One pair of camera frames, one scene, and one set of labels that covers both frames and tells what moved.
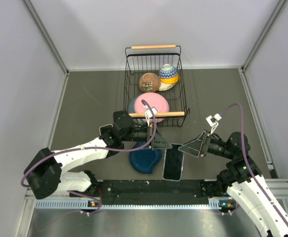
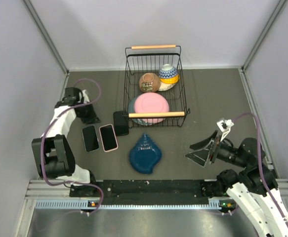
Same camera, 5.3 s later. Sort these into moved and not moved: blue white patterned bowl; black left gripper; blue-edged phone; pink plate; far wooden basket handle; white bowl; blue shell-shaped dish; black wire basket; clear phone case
Moved: clear phone case; black left gripper; blue-edged phone
Not moved: white bowl; pink plate; blue white patterned bowl; far wooden basket handle; black wire basket; blue shell-shaped dish
